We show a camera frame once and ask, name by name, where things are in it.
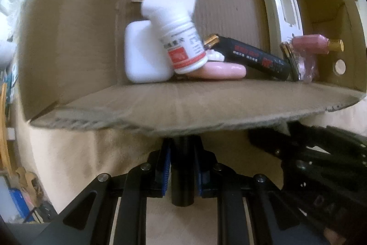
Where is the black flashlight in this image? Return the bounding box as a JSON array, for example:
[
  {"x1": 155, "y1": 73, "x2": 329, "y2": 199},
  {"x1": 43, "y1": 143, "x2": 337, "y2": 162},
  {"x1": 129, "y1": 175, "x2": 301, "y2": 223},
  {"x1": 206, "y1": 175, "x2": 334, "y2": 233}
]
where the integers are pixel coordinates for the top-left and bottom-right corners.
[{"x1": 170, "y1": 135, "x2": 201, "y2": 207}]

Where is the pink Hello Kitty charm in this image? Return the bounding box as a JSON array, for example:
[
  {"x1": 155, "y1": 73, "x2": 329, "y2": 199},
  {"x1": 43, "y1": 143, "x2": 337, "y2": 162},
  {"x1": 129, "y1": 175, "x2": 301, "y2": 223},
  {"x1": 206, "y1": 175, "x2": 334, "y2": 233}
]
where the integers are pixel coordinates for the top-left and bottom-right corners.
[{"x1": 186, "y1": 50, "x2": 247, "y2": 80}]

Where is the white earbuds case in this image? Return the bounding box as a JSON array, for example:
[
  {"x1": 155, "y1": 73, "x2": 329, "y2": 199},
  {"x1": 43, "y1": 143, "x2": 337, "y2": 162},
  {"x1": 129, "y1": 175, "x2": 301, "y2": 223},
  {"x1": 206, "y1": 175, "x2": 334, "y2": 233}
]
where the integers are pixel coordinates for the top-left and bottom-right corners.
[{"x1": 124, "y1": 20, "x2": 174, "y2": 83}]

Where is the pink lipstick tube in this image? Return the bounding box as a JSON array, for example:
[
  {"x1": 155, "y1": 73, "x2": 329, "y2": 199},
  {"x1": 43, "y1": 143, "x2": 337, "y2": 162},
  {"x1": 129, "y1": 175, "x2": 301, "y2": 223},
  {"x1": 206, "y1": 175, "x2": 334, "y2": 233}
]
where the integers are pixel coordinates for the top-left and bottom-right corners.
[{"x1": 292, "y1": 34, "x2": 345, "y2": 55}]

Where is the black lighter red print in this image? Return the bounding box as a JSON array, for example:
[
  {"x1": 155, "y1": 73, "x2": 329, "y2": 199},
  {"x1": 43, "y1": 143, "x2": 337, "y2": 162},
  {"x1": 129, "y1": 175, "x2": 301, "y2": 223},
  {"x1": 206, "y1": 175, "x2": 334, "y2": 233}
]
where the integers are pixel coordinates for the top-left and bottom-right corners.
[{"x1": 210, "y1": 35, "x2": 291, "y2": 81}]

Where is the gold black AA battery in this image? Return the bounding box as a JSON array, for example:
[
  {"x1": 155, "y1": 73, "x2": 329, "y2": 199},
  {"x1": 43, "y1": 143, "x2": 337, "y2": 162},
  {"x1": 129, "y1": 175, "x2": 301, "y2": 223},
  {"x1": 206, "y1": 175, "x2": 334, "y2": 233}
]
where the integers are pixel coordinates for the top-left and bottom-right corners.
[{"x1": 203, "y1": 34, "x2": 220, "y2": 50}]

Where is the white rectangular remote holder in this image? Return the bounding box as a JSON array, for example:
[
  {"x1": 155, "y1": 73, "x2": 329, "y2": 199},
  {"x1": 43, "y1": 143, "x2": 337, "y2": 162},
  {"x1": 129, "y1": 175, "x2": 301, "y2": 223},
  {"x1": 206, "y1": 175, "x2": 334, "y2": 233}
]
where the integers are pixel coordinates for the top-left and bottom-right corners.
[{"x1": 264, "y1": 0, "x2": 303, "y2": 52}]

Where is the white pill bottle red label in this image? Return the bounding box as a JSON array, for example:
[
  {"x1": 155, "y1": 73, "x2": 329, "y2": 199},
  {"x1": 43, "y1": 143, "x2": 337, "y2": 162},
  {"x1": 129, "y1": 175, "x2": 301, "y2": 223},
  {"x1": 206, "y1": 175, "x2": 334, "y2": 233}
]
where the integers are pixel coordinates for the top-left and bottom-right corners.
[{"x1": 149, "y1": 6, "x2": 208, "y2": 75}]

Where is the person right hand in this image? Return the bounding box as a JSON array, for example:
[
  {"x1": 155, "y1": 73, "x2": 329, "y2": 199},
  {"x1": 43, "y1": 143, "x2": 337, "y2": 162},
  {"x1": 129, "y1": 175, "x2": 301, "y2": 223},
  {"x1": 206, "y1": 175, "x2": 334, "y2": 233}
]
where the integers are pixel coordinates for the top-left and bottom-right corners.
[{"x1": 323, "y1": 228, "x2": 346, "y2": 245}]

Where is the yellow wooden chair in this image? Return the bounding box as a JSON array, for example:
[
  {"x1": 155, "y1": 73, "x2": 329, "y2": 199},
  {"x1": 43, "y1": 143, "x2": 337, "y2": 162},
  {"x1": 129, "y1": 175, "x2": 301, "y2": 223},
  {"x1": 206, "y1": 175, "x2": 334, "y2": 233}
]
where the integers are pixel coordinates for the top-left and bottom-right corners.
[{"x1": 0, "y1": 83, "x2": 14, "y2": 177}]

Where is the open cardboard box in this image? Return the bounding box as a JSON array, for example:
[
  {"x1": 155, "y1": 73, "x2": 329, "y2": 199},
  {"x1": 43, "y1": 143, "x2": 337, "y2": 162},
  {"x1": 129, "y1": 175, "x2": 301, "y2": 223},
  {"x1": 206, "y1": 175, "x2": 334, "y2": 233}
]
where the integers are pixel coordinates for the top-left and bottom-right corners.
[{"x1": 18, "y1": 0, "x2": 366, "y2": 135}]

